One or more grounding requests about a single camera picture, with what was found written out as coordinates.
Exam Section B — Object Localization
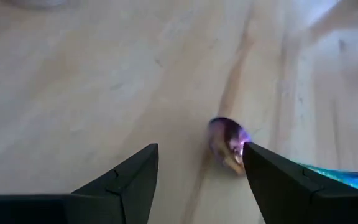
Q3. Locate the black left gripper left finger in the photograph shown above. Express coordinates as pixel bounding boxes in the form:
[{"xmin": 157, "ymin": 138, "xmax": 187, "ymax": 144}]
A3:
[{"xmin": 70, "ymin": 143, "xmax": 160, "ymax": 224}]

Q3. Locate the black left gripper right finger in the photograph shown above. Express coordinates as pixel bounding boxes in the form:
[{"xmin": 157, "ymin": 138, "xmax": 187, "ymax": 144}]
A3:
[{"xmin": 242, "ymin": 142, "xmax": 326, "ymax": 224}]

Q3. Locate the iridescent spoon patterned blue handle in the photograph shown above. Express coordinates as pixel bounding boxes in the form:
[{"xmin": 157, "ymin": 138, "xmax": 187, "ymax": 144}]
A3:
[{"xmin": 208, "ymin": 116, "xmax": 358, "ymax": 195}]

